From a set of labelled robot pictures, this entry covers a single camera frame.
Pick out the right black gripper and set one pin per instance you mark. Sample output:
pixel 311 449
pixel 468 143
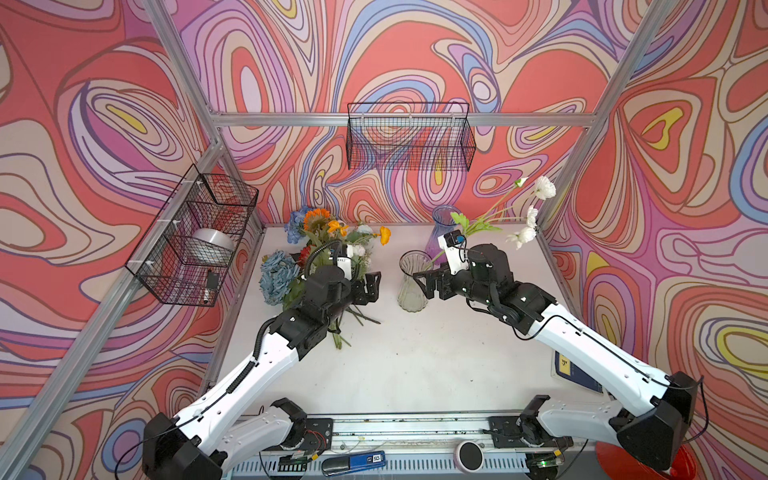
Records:
pixel 443 276

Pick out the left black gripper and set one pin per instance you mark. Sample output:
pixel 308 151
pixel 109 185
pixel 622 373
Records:
pixel 369 290

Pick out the yellow orange poppy stem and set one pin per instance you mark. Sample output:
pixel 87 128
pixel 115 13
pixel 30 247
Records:
pixel 357 234

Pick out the orange gerbera flower stem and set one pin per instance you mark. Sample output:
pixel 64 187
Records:
pixel 316 219

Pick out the dusty blue rose bunch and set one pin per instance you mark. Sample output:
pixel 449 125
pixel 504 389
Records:
pixel 278 272

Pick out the white flower spray stem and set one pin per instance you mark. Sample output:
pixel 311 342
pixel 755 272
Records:
pixel 542 189

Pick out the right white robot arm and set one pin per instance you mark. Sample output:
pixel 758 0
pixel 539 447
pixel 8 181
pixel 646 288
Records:
pixel 650 412

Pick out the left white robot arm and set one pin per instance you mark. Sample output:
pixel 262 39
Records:
pixel 209 438

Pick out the clear ribbed glass vase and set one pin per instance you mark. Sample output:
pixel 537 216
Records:
pixel 410 297

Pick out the purple glass vase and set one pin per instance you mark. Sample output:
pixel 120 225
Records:
pixel 443 223

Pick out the pink and white flower bunch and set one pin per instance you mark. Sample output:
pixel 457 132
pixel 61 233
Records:
pixel 316 253

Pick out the blue hydrangea flower stem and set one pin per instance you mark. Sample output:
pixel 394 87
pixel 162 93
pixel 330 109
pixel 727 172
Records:
pixel 294 228

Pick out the dark blue book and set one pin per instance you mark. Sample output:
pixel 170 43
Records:
pixel 565 369

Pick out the silver tape roll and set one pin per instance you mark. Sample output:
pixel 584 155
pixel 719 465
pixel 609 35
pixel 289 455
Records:
pixel 211 247

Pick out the blue black handheld device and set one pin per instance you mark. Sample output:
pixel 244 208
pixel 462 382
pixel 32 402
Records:
pixel 353 463

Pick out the round pink black speaker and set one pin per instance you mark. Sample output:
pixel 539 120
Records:
pixel 468 457

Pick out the red cup with markers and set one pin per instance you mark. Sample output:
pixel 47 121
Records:
pixel 618 464

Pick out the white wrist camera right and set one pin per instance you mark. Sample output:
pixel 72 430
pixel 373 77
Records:
pixel 453 246

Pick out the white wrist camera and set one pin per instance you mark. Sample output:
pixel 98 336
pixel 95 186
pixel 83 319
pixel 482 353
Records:
pixel 453 246
pixel 340 257

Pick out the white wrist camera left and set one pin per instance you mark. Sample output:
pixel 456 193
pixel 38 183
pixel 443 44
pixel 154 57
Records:
pixel 340 257

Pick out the black wire basket back wall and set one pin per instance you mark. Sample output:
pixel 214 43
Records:
pixel 409 136

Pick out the black wire basket wall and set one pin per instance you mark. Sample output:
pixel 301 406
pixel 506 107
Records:
pixel 162 263
pixel 409 136

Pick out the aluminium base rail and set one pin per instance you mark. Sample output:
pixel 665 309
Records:
pixel 427 432

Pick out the black wire basket left wall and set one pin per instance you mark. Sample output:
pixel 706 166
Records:
pixel 162 263

